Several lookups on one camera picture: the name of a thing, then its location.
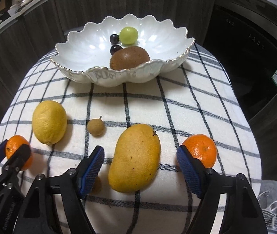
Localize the small brown longan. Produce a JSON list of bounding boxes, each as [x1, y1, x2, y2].
[[87, 116, 105, 136], [90, 175, 102, 195]]

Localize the yellow mango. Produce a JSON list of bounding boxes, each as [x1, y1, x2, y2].
[[108, 124, 161, 192]]

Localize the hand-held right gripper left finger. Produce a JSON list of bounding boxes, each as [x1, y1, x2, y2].
[[19, 145, 105, 234]]

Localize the wood-grain kitchen cabinets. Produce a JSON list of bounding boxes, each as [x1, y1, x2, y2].
[[0, 0, 277, 176]]

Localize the white scalloped bowl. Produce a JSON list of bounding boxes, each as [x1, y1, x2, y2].
[[50, 14, 195, 87]]

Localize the black white checked tablecloth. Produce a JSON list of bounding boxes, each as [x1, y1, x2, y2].
[[0, 43, 262, 234]]

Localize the mandarin orange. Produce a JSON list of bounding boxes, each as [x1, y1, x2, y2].
[[182, 134, 217, 173], [5, 135, 33, 171]]

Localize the black dishwasher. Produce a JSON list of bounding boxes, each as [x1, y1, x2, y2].
[[202, 5, 277, 127]]

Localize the green grape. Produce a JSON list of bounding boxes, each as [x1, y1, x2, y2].
[[118, 27, 138, 45]]

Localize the yellow lemon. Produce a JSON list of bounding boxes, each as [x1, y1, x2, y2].
[[32, 100, 68, 146]]

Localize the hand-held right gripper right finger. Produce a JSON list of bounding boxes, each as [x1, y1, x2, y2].
[[177, 145, 267, 234]]

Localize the brown kiwi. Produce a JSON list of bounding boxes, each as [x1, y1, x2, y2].
[[109, 46, 151, 70]]

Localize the grey shoe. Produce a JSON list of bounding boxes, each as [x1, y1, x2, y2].
[[258, 180, 277, 233]]

